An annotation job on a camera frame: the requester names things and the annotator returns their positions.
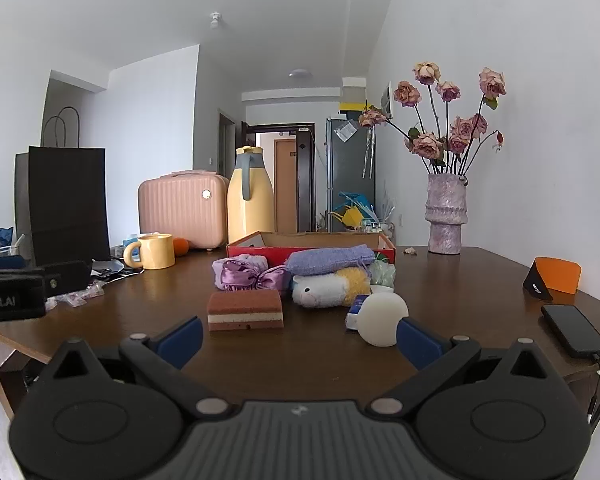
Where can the green mesh bath pouf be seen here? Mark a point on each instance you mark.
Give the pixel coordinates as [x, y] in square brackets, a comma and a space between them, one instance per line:
[384, 274]

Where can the crumpled dark wrappers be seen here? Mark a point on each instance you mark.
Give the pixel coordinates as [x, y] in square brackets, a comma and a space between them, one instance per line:
[112, 267]

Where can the red cardboard box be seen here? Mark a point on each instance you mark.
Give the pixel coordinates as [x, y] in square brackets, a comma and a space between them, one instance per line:
[245, 252]

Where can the orange fruit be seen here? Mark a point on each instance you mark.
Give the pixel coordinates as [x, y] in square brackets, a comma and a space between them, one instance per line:
[181, 246]

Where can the clear plastic wrappers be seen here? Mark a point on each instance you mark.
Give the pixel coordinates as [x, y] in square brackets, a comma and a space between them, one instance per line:
[80, 297]

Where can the brown wooden door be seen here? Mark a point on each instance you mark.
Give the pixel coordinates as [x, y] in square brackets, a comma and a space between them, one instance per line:
[285, 185]

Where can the dried pink roses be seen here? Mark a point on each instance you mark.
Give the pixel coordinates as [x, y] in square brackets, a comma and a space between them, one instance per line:
[427, 145]

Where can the brown layered sponge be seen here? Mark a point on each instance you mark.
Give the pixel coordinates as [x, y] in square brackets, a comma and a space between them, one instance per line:
[245, 305]

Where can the ceiling sprinkler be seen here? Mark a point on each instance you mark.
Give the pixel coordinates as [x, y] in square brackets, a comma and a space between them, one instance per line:
[215, 19]

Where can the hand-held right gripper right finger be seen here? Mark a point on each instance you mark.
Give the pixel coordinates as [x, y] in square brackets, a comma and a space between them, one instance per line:
[420, 342]

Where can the round ceiling lamp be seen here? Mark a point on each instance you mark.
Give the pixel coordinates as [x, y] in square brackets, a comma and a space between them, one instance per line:
[300, 73]

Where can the dark wooden door frame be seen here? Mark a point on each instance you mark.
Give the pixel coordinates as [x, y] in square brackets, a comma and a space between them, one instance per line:
[305, 185]

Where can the grey refrigerator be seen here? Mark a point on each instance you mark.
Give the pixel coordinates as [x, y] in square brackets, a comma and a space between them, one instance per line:
[345, 185]

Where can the white foam ball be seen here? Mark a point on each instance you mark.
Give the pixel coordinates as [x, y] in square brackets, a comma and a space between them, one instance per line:
[382, 320]

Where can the white yellow plush toy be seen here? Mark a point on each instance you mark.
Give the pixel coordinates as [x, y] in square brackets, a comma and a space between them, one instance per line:
[320, 292]

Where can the yellow thermos jug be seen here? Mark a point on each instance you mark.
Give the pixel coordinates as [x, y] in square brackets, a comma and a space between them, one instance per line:
[252, 210]

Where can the purple towel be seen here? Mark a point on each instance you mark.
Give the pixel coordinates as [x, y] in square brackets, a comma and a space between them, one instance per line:
[325, 260]

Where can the purple ceramic vase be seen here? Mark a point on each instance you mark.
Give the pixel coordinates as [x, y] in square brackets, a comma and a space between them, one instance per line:
[445, 220]

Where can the yellow mug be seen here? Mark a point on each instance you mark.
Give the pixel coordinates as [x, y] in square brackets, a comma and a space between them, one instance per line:
[157, 252]

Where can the yellow box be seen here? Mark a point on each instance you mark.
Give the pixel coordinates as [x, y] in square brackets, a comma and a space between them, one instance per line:
[352, 105]

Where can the pink ribbed suitcase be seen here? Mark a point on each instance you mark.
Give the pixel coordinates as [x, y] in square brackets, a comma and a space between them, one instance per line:
[180, 210]

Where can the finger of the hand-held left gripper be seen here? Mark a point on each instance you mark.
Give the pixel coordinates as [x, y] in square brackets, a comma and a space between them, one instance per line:
[70, 275]

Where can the black smartphone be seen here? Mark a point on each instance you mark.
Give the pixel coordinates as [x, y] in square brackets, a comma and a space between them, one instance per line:
[572, 330]

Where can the beige box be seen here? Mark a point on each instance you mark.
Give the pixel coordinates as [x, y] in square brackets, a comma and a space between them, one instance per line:
[354, 90]

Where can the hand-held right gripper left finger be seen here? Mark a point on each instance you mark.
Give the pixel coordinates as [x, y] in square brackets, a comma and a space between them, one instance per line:
[180, 342]

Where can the purple satin scrunchie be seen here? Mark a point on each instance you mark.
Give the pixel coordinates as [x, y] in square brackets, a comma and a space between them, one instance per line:
[252, 277]

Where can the wall picture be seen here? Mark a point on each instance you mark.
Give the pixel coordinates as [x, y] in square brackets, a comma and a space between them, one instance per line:
[387, 99]

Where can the colourful toy pile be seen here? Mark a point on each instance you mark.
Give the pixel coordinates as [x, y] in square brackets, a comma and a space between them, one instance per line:
[355, 212]

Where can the small dried petal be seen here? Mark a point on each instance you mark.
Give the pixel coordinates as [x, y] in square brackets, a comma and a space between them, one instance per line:
[410, 251]

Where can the black paper bag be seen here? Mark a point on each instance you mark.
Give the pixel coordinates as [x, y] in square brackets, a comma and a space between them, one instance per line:
[65, 200]

